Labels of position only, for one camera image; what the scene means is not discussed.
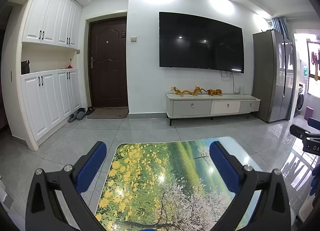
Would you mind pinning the dark brown entrance door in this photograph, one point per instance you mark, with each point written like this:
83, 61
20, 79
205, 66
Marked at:
107, 63

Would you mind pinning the grey slippers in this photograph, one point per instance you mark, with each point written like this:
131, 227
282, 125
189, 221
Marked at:
80, 114

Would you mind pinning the wall mounted black television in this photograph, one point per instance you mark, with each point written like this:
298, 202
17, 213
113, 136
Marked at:
189, 41

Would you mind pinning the landscape print coffee table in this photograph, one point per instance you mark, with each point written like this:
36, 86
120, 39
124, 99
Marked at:
163, 186

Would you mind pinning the silver refrigerator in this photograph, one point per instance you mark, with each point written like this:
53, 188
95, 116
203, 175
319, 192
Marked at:
273, 75

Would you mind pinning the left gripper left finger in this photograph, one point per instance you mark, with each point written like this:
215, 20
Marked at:
87, 166

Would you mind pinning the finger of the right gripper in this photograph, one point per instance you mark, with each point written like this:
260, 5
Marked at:
314, 123

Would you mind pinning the brown door mat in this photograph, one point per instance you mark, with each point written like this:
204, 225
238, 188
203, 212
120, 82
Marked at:
109, 113

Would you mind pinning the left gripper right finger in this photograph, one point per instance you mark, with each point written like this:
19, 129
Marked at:
228, 167

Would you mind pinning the white shoe cabinet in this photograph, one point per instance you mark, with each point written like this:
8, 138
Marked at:
45, 32

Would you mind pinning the white TV console cabinet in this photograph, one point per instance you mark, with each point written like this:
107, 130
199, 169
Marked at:
189, 106

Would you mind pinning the golden dragon ornament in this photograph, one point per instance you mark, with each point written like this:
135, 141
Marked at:
211, 92

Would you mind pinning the black bag on shelf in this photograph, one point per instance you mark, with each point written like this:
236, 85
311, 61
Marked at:
25, 67

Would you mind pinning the washing machine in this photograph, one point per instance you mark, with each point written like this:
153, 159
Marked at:
300, 99

